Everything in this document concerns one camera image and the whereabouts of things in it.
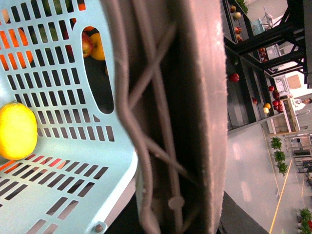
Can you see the light blue shopping basket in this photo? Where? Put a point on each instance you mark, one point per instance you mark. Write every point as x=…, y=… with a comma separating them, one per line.
x=155, y=110

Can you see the round yellow lemon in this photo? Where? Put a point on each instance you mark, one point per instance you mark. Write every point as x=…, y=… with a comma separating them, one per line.
x=18, y=131

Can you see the yellow orange fruit centre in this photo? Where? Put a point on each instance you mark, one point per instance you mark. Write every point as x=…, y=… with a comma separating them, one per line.
x=97, y=51

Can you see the small red yellow apple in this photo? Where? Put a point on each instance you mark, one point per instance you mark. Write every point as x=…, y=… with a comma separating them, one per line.
x=87, y=45

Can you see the person in white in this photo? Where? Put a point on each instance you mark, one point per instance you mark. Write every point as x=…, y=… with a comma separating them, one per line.
x=299, y=104

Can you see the large orange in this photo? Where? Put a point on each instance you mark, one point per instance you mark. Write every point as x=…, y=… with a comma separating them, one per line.
x=14, y=52

